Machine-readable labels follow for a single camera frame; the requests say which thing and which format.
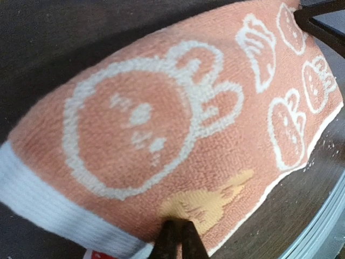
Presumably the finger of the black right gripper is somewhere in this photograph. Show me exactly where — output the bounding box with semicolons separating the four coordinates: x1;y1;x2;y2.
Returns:
293;0;344;58

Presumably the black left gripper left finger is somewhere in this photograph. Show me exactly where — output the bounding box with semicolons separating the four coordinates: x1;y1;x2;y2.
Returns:
152;220;183;259

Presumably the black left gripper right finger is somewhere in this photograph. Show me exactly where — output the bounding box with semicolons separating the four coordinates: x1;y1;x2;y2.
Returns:
181;221;209;259

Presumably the front aluminium rail base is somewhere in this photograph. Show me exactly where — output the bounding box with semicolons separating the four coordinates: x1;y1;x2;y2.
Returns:
280;174;344;259

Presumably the orange bunny pattern towel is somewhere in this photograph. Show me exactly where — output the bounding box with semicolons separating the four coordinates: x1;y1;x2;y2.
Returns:
1;1;343;258

